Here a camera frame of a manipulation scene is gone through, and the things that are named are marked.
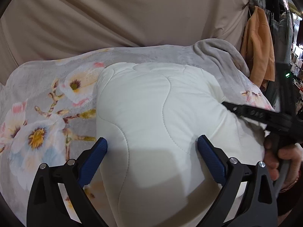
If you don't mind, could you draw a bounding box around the orange hanging garment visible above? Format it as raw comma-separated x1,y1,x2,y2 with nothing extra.
240,6,276,87

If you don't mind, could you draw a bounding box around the beige curtain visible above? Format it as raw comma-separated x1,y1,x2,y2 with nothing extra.
1,0,248,84

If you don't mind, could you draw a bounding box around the person's right hand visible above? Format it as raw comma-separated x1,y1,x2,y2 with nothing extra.
263,134,302,192

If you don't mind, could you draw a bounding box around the cream quilted jacket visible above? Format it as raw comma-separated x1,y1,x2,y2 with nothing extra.
97,63,264,226

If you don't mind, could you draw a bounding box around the grey hanging garment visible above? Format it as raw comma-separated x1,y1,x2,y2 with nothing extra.
266,10,293,109

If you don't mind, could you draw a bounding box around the grey floral bed blanket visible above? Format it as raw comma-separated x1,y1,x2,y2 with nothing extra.
1,39,272,226

